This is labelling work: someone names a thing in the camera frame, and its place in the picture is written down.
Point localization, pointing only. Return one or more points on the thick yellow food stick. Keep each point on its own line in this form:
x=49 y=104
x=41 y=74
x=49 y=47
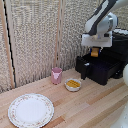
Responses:
x=72 y=85

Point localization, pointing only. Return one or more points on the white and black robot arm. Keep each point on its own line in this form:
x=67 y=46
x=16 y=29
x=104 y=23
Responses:
x=103 y=20

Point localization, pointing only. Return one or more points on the slanted wooden post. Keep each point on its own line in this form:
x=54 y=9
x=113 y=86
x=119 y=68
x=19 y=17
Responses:
x=9 y=60

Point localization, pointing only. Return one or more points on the pink cup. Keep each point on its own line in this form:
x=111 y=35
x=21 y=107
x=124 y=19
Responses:
x=56 y=78

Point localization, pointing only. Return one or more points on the small white bowl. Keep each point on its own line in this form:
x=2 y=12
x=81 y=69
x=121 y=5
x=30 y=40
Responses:
x=70 y=89

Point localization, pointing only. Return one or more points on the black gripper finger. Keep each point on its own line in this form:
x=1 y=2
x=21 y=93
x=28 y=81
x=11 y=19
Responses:
x=100 y=50
x=90 y=50

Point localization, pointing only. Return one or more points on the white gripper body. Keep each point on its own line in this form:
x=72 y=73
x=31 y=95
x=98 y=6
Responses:
x=96 y=40

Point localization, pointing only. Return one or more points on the floral rimmed white plate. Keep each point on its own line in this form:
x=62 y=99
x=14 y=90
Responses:
x=30 y=111

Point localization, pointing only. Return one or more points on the wide woven screen panel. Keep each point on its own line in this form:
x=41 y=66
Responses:
x=33 y=40

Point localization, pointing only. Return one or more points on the narrow woven screen panel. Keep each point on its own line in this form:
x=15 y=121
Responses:
x=2 y=66

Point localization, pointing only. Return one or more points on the wooden post beside cup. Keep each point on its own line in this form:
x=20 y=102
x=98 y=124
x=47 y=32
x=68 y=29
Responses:
x=58 y=33

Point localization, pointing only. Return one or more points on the thin yellow food stick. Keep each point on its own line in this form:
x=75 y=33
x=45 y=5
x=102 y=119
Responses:
x=76 y=82

